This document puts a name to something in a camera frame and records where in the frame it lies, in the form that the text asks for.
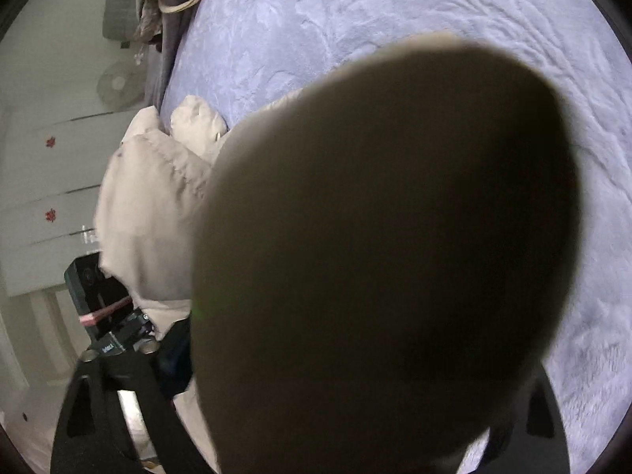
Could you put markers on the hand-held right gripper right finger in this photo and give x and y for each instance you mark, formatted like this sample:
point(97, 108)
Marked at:
point(557, 419)

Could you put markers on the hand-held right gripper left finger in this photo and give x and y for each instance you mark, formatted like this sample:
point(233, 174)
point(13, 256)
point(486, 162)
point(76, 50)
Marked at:
point(175, 360)

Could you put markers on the beige puffer jacket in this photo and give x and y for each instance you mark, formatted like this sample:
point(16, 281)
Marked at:
point(375, 256)

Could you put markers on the white wardrobe with red decals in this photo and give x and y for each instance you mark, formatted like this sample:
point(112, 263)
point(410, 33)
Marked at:
point(49, 182)

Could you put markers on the round standing fan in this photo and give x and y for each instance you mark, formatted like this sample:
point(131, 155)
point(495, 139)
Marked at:
point(118, 84)

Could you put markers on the grey blanket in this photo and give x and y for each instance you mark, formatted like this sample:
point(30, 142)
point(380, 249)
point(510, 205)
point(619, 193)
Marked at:
point(168, 44)

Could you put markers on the brown fur garment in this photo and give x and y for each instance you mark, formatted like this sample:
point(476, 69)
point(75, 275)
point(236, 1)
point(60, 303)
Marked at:
point(147, 24)

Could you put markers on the lavender plush bed blanket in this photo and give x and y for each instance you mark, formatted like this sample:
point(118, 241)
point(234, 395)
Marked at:
point(395, 0)

